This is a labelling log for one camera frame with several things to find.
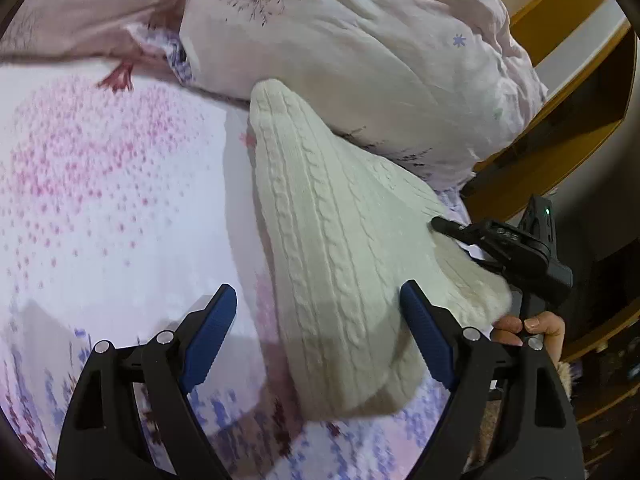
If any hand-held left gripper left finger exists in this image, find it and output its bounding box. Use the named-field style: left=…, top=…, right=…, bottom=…
left=54, top=283, right=238, bottom=480

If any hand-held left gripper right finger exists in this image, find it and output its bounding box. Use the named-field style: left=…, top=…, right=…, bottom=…
left=400, top=280, right=586, bottom=480

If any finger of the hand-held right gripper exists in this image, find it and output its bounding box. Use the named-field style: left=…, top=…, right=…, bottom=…
left=431, top=216, right=483, bottom=243

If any cream cable-knit cardigan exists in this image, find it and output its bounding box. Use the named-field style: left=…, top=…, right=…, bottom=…
left=248, top=78, right=513, bottom=420

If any person's right hand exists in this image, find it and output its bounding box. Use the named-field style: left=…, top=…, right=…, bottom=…
left=492, top=311, right=566, bottom=363

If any pink floral pillow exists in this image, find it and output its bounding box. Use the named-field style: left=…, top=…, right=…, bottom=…
left=0, top=0, right=196, bottom=68
left=179, top=0, right=548, bottom=191

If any pink floral bed sheet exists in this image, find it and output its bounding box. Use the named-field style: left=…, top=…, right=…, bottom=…
left=0, top=25, right=501, bottom=480

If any wooden bed frame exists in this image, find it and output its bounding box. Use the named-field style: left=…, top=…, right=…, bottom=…
left=457, top=0, right=640, bottom=211

